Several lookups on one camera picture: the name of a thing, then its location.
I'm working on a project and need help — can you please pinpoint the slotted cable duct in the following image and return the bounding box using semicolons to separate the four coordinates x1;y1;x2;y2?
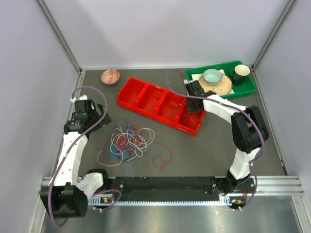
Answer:
88;195;246;208

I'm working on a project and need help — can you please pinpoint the red wire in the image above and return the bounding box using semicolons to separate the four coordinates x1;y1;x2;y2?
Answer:
103;118;173;173

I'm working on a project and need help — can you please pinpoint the red compartment bin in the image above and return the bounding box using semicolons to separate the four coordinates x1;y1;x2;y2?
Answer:
117;77;205;135

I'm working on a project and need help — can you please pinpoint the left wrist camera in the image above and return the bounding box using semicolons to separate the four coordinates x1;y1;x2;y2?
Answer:
70;95;87;104

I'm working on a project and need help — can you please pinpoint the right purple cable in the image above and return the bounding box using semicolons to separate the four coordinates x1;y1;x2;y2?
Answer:
166;69;265;168

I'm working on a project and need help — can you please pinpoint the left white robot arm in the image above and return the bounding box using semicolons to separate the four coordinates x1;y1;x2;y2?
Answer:
40;95;112;219

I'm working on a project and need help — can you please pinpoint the blue wire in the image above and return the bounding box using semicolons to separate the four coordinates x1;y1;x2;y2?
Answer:
104;117;166;172

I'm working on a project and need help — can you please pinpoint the dark green mug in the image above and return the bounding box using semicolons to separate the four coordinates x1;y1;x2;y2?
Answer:
228;64;250;86

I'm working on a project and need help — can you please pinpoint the pink patterned bowl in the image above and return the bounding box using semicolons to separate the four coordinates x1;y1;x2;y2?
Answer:
101;69;120;86

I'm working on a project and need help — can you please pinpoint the light blue bowl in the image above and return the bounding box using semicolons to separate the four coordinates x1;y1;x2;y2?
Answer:
203;69;223;84

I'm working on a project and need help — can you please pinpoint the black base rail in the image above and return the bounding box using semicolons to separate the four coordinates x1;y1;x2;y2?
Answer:
105;177;219;201

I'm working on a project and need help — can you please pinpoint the tan ceramic plate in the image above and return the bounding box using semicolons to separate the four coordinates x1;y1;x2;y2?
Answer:
199;74;232;96

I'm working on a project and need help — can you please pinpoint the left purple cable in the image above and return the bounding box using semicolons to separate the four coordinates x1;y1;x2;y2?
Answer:
48;86;108;226

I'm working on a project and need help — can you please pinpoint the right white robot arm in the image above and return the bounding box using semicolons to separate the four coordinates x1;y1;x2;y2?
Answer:
185;80;269;192

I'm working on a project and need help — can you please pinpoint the purple cable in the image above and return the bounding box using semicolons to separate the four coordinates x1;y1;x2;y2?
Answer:
166;69;265;168
48;86;108;226

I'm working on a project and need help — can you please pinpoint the green plastic tray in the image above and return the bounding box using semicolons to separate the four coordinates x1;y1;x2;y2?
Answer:
184;60;258;100

